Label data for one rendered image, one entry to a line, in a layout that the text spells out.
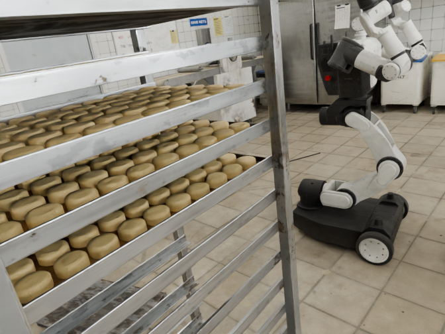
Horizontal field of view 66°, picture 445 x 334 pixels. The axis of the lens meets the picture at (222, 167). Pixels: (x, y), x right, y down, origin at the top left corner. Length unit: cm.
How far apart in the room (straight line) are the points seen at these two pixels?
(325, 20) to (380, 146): 357
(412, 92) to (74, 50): 448
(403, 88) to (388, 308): 393
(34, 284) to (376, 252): 191
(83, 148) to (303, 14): 532
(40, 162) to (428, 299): 191
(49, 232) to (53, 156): 10
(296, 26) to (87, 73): 534
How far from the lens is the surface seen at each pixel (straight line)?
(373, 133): 213
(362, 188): 229
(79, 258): 59
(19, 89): 47
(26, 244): 49
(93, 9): 52
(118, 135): 52
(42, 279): 57
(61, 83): 48
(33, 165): 47
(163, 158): 64
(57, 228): 50
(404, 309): 201
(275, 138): 81
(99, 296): 112
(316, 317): 191
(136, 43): 108
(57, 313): 231
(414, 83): 545
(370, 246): 221
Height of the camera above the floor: 134
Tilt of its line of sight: 20 degrees down
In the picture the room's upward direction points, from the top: 8 degrees counter-clockwise
